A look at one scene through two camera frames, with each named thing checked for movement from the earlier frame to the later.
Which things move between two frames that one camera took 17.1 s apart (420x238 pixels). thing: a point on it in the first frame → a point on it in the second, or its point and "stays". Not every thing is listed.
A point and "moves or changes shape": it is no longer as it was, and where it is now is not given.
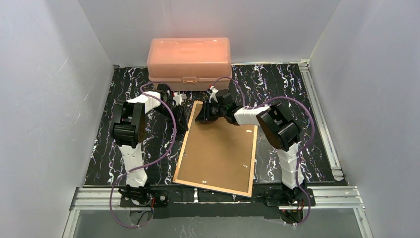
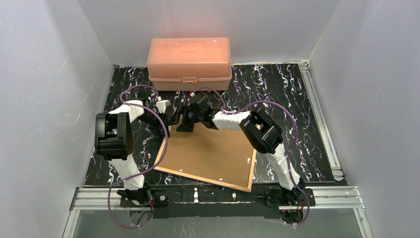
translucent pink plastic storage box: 189,64 stays
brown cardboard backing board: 218,153 moves or changes shape
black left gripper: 179,116 → 165,119
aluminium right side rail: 335,165 stays
